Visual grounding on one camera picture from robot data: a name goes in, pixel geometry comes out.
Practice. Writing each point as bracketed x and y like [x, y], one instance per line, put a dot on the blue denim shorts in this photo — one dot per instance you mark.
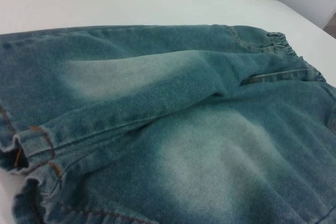
[168, 129]

